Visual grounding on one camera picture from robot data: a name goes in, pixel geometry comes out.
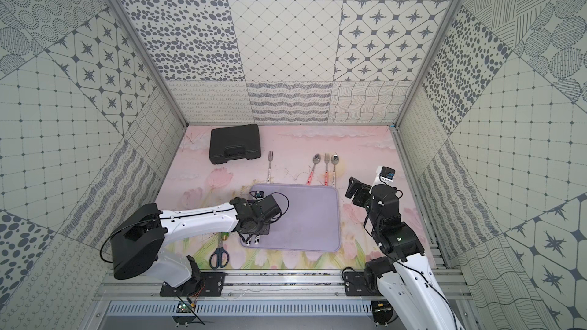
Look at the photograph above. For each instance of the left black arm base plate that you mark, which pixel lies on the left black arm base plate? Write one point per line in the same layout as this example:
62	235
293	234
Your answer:
210	284

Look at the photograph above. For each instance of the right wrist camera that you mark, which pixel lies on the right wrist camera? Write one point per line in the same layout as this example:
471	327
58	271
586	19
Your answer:
384	176

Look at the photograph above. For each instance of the lavender rectangular tray mat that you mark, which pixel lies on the lavender rectangular tray mat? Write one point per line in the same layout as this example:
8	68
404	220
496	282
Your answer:
311	219

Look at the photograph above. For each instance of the fork with pink handle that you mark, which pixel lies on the fork with pink handle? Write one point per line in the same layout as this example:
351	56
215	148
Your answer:
326	175

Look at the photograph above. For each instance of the white slotted cable duct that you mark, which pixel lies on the white slotted cable duct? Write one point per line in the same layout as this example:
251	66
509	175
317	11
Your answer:
345	307

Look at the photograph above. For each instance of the spoon with pink handle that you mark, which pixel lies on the spoon with pink handle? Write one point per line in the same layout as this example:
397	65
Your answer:
316	160

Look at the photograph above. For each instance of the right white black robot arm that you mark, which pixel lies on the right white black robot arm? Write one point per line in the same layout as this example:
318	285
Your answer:
402	275

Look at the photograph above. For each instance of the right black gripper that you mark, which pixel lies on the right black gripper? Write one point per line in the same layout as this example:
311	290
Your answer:
364	191

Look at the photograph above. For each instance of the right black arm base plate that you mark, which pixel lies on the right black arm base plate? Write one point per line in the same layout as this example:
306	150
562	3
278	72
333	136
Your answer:
355	283

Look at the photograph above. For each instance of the scissors with blue handles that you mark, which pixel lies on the scissors with blue handles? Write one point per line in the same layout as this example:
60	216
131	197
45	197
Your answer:
220	257

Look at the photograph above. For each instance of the aluminium mounting rail frame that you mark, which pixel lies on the aluminium mounting rail frame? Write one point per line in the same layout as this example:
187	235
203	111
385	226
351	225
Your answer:
241	284

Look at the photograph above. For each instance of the spoon with white floral handle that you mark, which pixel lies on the spoon with white floral handle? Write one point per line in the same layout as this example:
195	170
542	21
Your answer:
335	161

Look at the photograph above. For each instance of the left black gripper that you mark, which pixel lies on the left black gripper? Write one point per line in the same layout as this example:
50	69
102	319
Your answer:
255	228

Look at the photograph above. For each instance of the black plastic tool case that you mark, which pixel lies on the black plastic tool case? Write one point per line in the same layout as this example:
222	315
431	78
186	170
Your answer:
234	143

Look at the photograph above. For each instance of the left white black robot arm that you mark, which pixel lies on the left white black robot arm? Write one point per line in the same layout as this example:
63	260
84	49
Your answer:
139	244

